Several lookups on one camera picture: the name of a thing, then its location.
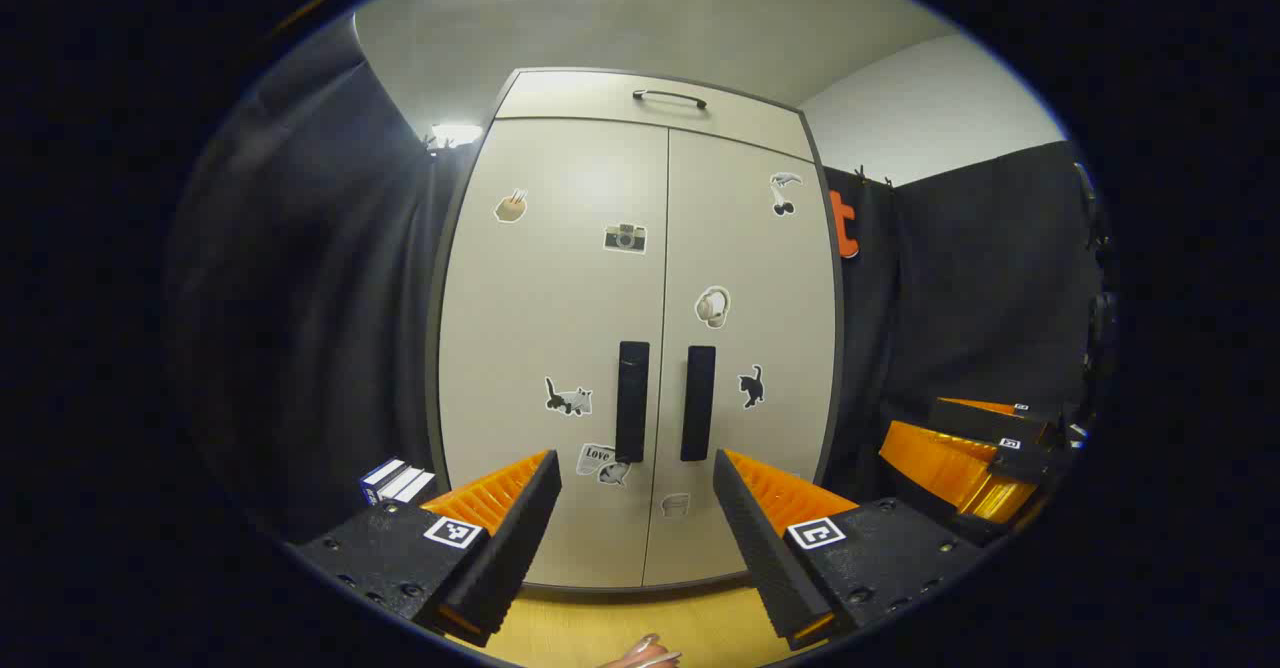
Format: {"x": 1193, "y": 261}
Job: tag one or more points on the blue and white box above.
{"x": 395, "y": 483}

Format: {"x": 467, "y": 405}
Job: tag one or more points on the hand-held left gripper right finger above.
{"x": 755, "y": 538}

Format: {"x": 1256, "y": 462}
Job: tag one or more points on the bright studio lamp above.
{"x": 455, "y": 135}

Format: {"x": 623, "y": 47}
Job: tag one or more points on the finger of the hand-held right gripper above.
{"x": 985, "y": 420}
{"x": 950, "y": 468}

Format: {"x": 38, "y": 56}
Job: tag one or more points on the white double-door shoe cabinet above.
{"x": 600, "y": 98}

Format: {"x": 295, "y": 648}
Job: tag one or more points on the cabinet door with camera sticker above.
{"x": 540, "y": 298}

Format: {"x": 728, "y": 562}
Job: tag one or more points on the black backdrop cloth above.
{"x": 960, "y": 298}
{"x": 300, "y": 298}

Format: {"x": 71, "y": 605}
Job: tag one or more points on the cabinet door with headphone sticker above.
{"x": 770, "y": 278}

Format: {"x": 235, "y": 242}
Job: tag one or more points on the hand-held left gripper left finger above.
{"x": 520, "y": 538}

